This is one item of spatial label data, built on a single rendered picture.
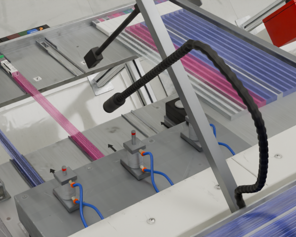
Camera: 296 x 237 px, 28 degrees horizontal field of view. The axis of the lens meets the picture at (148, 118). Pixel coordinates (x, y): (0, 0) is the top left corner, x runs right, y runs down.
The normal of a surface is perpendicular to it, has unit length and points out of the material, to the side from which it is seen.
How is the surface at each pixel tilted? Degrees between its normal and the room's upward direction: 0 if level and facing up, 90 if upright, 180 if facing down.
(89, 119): 0
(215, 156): 0
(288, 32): 90
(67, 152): 48
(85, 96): 0
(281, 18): 90
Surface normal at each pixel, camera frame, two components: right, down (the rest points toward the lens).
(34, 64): -0.05, -0.83
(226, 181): 0.38, -0.22
